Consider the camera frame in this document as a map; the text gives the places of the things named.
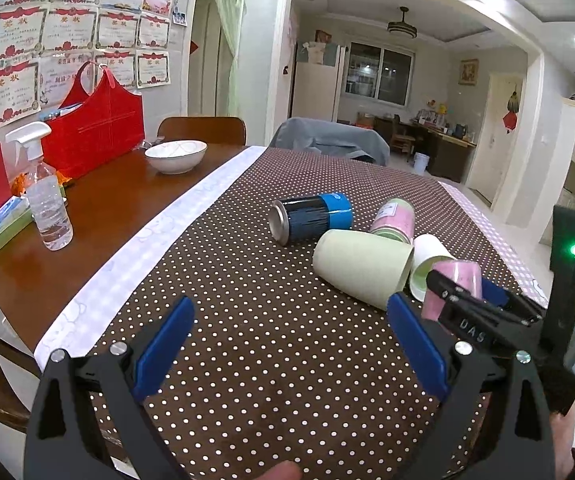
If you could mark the person's right forearm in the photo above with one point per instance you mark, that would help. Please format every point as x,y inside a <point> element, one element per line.
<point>565,430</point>

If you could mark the red tote bag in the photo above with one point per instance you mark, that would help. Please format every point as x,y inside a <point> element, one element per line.
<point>92,135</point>

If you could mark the white door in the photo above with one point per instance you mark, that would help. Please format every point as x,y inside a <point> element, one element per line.
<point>495,160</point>

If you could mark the person's left hand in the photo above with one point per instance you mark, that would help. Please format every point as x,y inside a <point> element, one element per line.
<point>277,471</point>

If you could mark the green curtain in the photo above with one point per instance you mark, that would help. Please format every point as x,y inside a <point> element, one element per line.
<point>230,35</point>

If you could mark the white paper cup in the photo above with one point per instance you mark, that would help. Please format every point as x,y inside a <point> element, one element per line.
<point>430,256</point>

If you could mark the wooden desk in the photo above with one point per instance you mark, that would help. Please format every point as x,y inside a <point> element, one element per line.
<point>447,152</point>

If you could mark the wall of award certificates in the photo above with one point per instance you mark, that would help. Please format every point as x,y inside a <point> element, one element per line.
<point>67,25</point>

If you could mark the grey covered chair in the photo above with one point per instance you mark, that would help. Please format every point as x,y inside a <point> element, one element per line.
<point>332,140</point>

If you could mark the pale green cup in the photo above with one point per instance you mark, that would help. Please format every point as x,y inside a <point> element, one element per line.
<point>357,266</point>

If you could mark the framed picture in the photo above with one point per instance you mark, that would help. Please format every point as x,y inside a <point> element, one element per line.
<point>469,71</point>

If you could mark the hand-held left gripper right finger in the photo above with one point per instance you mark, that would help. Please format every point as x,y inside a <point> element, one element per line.
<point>417,345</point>

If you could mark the blue and white tissue pack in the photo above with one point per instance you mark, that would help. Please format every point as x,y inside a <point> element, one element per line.
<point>4,216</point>

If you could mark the orange snack packets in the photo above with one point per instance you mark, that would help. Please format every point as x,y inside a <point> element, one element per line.
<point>57,180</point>

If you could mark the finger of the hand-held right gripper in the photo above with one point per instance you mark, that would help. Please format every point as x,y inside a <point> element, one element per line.
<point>497,294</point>
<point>467,320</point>

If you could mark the red door ornament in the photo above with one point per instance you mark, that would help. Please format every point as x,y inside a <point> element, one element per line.
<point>512,110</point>

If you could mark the window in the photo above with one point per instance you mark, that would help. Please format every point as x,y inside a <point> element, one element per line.
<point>380,75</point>

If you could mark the brown polka dot tablecloth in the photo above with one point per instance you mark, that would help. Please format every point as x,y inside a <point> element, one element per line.
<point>267,340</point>

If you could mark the white bowl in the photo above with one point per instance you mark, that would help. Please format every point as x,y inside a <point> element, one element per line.
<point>176,156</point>

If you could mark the pink cup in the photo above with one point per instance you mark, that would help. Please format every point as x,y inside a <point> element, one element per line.
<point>462,274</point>

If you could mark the blue and black can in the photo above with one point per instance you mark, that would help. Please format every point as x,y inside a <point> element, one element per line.
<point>313,217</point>

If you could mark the pink and green can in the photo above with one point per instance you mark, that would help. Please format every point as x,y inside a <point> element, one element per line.
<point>392,220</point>

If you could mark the ceiling lamp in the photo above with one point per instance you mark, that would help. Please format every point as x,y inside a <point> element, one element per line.
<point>402,26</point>

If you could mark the clear spray bottle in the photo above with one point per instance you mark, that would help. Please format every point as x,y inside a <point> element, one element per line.
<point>52,210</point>

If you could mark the white refrigerator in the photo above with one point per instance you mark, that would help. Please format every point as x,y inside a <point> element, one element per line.
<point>315,85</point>

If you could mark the white bucket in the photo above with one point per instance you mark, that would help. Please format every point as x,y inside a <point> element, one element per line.
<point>420,164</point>

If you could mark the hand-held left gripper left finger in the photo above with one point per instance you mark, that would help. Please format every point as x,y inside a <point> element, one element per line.
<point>165,340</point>

